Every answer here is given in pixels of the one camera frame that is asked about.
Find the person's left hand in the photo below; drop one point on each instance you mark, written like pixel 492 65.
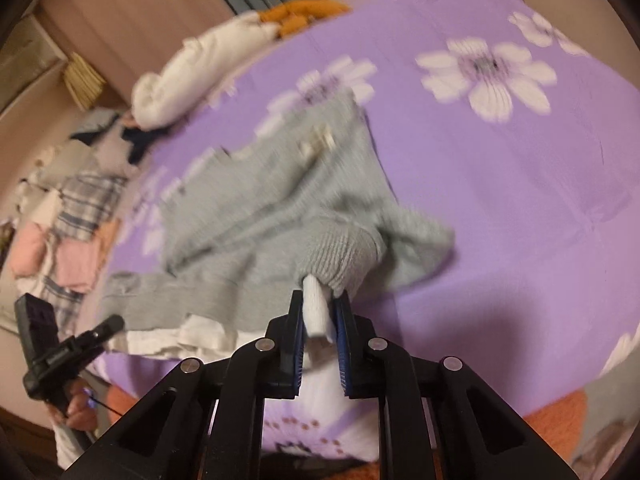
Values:
pixel 77 407

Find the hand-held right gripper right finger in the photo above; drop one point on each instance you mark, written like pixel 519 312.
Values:
pixel 345 355

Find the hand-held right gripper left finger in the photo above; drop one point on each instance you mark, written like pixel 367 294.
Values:
pixel 295 350

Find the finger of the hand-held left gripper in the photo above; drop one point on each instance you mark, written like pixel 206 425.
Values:
pixel 107 329

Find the pink garment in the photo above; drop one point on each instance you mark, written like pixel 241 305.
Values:
pixel 30 250

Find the person's left forearm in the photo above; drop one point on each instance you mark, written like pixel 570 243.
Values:
pixel 72 447

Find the folded tan cloth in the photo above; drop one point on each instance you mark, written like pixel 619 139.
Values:
pixel 107 237

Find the grey sweatshirt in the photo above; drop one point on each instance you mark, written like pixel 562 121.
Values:
pixel 280 210

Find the pile of folded clothes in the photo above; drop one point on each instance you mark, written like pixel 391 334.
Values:
pixel 87 205

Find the purple floral blanket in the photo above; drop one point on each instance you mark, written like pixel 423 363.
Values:
pixel 475 185

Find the beige tasselled fringe cloth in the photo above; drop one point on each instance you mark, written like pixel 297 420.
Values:
pixel 82 80

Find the white plush goose toy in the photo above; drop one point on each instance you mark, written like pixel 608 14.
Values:
pixel 200 60

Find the dark navy cloth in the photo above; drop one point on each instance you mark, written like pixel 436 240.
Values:
pixel 137 142

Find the folded pink cloth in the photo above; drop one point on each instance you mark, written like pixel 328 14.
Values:
pixel 77 265

